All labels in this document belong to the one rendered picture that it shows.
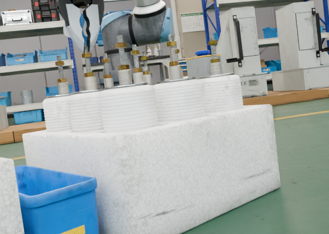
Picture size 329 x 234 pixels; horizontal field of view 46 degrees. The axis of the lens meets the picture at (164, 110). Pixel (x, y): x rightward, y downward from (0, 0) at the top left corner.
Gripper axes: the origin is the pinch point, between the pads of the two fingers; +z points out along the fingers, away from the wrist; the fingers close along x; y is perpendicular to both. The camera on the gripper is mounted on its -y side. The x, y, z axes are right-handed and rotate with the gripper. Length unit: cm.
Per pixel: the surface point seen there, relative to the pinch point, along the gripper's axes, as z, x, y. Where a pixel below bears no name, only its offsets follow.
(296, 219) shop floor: 34.3, -20.0, -28.9
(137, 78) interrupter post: 7.5, -10.9, 1.2
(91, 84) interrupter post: 7.8, 0.3, -0.4
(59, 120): 14.1, 4.4, 8.6
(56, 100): 9.9, 4.5, 8.8
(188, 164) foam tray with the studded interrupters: 23.3, -7.5, -18.1
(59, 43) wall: -119, -281, 795
